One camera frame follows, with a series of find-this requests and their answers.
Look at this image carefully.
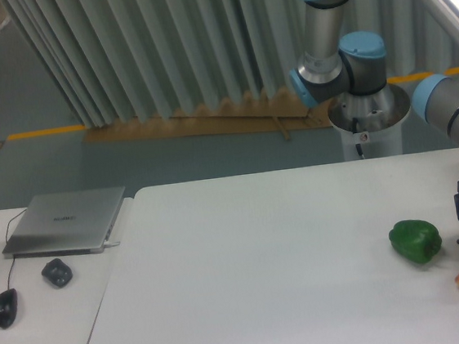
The green bell pepper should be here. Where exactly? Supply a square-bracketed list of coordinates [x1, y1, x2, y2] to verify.
[388, 219, 442, 265]

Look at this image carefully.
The white usb plug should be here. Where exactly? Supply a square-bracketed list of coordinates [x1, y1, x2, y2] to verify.
[104, 241, 120, 248]

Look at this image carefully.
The pale green curtain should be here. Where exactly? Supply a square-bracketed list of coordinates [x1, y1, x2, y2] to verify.
[0, 0, 459, 140]

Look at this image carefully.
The silver closed laptop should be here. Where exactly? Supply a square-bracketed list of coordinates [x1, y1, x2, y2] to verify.
[2, 186, 125, 257]

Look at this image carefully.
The black earbuds case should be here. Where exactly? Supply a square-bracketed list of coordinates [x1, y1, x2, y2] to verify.
[41, 258, 73, 288]

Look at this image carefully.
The black computer mouse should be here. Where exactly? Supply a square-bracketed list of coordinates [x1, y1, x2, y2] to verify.
[0, 288, 18, 329]

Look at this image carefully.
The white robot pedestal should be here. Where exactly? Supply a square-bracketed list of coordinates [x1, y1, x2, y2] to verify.
[328, 84, 411, 161]

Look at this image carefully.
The black mouse cable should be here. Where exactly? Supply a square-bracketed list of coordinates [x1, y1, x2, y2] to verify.
[0, 209, 35, 291]

